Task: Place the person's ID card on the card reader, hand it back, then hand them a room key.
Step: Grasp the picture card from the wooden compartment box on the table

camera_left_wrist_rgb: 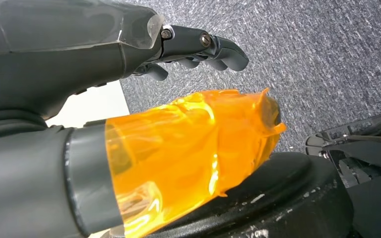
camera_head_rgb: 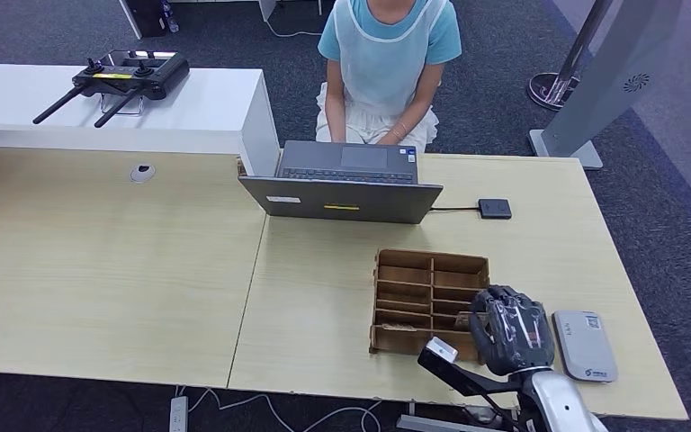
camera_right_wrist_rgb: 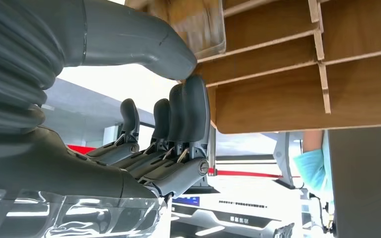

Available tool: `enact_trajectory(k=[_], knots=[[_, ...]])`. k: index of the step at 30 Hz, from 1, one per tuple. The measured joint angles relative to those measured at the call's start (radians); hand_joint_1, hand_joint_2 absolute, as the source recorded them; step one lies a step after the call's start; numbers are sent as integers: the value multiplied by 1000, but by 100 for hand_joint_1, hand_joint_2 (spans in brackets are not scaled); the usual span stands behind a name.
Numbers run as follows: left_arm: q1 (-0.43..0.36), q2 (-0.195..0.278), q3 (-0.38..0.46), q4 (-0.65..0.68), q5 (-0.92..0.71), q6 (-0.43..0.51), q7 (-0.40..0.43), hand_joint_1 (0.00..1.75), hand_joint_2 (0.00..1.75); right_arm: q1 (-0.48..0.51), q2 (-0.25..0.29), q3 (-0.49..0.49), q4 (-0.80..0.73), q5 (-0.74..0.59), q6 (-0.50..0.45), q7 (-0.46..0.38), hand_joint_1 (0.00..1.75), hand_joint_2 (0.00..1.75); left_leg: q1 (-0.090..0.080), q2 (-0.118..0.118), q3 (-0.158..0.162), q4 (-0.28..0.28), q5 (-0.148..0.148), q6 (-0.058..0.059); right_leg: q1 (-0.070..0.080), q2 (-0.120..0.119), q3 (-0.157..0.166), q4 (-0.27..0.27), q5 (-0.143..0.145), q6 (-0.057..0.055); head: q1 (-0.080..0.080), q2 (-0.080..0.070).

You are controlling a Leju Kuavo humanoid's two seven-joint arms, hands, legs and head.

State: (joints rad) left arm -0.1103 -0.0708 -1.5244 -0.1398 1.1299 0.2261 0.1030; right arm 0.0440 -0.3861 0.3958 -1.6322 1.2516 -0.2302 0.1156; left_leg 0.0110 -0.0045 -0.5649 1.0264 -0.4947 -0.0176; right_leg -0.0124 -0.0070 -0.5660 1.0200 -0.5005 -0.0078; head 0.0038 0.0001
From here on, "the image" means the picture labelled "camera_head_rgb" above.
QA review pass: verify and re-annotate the grey kiosk stand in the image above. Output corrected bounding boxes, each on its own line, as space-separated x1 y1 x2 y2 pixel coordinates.
528 0 684 171

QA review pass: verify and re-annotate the black remote controller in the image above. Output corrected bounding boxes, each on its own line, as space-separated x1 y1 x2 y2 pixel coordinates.
32 49 192 128

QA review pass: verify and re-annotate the white cable grommet cap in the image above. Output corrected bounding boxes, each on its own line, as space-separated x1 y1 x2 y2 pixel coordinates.
130 162 157 185

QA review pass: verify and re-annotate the white counter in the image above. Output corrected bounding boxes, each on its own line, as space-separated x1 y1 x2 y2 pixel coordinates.
0 62 281 177

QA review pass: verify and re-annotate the wire controller stand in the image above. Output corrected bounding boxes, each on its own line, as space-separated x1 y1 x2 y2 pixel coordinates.
99 92 145 116

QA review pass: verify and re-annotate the white cable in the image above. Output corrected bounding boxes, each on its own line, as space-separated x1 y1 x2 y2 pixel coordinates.
175 384 382 432
265 19 318 40

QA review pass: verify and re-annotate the wooden divided key box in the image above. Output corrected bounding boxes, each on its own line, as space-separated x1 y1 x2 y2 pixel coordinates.
368 247 495 366

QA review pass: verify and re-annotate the person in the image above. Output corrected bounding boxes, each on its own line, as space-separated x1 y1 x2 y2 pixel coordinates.
315 0 463 153

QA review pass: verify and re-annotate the black computer tower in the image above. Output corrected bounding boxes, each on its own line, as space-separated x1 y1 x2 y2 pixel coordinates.
120 0 171 40

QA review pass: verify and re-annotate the grey laptop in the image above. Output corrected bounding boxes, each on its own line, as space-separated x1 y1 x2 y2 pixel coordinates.
238 139 444 226

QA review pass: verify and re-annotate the white power strip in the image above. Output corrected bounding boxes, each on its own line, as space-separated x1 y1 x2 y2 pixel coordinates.
168 395 189 432

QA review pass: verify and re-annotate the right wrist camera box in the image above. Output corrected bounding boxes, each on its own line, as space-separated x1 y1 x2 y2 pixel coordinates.
417 337 528 400

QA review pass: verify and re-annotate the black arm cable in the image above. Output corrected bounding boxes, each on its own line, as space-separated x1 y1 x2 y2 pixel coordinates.
476 390 528 432

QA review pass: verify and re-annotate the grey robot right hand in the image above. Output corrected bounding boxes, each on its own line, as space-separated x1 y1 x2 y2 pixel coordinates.
468 284 557 378

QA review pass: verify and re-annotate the small black USB box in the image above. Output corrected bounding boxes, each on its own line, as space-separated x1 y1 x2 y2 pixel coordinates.
478 198 513 221

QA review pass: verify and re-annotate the grey card reader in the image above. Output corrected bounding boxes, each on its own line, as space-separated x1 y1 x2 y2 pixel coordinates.
552 310 619 384

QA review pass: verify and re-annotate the grey metal table foot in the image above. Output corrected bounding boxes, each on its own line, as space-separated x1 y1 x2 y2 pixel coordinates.
396 414 502 432

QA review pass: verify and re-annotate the metal stanchion post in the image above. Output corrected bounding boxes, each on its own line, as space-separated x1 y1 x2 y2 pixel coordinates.
526 0 615 113

